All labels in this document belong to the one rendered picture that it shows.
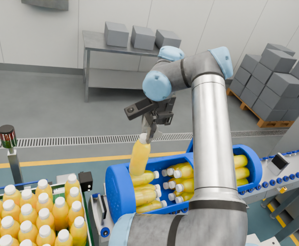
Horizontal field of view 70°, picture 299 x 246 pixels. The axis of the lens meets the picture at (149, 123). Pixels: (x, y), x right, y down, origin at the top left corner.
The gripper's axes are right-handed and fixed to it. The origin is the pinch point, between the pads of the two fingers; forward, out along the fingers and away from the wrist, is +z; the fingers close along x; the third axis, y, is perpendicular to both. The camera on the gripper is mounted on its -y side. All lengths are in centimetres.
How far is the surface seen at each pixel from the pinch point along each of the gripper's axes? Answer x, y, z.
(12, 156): 33, -53, 37
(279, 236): -32, 130, 107
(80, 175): 21, -22, 46
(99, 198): 1.7, -15.2, 40.9
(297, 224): -32, 131, 84
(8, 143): 32, -53, 26
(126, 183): -3.9, -5.5, 23.5
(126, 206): -11.6, -7.3, 28.4
